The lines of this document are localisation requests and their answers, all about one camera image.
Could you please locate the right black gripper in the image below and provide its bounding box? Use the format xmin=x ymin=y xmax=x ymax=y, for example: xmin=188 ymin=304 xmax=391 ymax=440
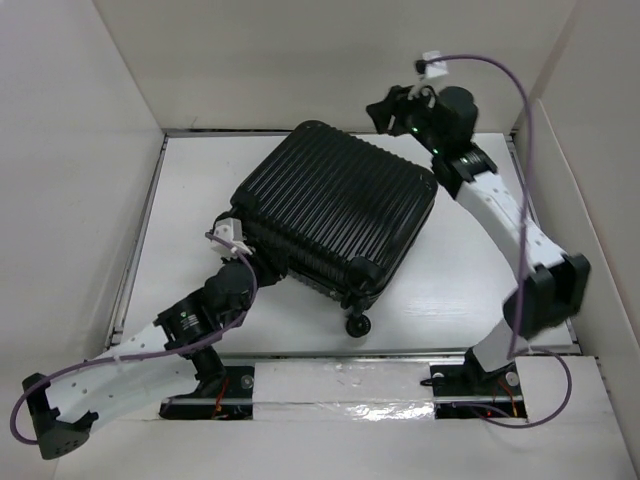
xmin=368 ymin=79 xmax=446 ymax=156

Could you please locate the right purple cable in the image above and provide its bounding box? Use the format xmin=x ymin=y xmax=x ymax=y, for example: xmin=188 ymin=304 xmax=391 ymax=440
xmin=429 ymin=53 xmax=574 ymax=426

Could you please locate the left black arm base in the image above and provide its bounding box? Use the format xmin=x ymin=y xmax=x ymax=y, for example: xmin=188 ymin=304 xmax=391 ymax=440
xmin=158 ymin=365 xmax=255 ymax=421

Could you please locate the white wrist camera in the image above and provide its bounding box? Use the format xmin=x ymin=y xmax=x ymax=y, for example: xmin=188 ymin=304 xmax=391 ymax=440
xmin=205 ymin=217 xmax=253 ymax=259
xmin=414 ymin=50 xmax=449 ymax=81

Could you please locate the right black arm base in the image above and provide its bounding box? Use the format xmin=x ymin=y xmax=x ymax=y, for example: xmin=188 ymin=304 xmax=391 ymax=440
xmin=419 ymin=364 xmax=527 ymax=420

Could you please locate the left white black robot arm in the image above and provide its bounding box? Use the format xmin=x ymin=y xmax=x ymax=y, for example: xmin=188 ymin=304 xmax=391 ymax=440
xmin=9 ymin=247 xmax=288 ymax=460

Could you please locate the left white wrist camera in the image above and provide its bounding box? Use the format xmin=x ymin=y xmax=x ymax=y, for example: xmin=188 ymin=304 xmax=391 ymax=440
xmin=205 ymin=217 xmax=253 ymax=259

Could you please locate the black hard-shell suitcase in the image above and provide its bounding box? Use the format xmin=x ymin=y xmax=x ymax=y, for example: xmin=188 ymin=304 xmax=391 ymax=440
xmin=230 ymin=120 xmax=438 ymax=338

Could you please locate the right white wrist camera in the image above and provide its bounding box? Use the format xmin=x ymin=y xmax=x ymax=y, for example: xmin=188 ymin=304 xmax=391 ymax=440
xmin=414 ymin=50 xmax=449 ymax=81

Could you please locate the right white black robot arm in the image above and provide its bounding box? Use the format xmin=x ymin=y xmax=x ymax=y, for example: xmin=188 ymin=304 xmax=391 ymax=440
xmin=366 ymin=86 xmax=591 ymax=393

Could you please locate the silver aluminium rail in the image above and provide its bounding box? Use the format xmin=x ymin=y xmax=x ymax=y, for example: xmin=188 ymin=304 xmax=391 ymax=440
xmin=106 ymin=343 xmax=583 ymax=362

